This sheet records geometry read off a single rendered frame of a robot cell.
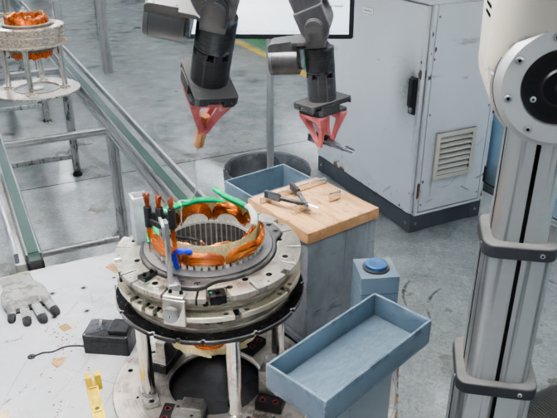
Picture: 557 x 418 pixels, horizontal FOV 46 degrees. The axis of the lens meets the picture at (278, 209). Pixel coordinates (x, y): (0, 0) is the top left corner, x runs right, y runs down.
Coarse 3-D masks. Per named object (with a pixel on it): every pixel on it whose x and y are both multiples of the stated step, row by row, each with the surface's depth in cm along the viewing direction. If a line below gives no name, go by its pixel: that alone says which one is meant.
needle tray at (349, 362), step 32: (352, 320) 103; (384, 320) 106; (416, 320) 101; (288, 352) 93; (320, 352) 99; (352, 352) 99; (384, 352) 99; (416, 352) 99; (288, 384) 88; (320, 384) 92; (352, 384) 87; (384, 384) 98; (320, 416) 85; (352, 416) 93; (384, 416) 101
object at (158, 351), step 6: (156, 342) 126; (162, 342) 126; (156, 348) 126; (162, 348) 125; (168, 348) 127; (174, 348) 130; (156, 354) 128; (162, 354) 126; (168, 354) 128; (174, 354) 130; (156, 360) 127; (162, 360) 127; (168, 360) 128
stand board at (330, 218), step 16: (304, 192) 141; (320, 192) 141; (256, 208) 137; (272, 208) 134; (288, 208) 134; (320, 208) 134; (336, 208) 134; (352, 208) 134; (368, 208) 134; (288, 224) 128; (304, 224) 128; (320, 224) 128; (336, 224) 128; (352, 224) 131; (304, 240) 126
